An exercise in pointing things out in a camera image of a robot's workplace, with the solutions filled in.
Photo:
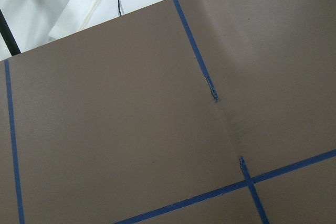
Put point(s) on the blue tape grid lines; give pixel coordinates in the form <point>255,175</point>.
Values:
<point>132,122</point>

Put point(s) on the white folded paper towel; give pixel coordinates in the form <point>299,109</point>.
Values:
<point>73,18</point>

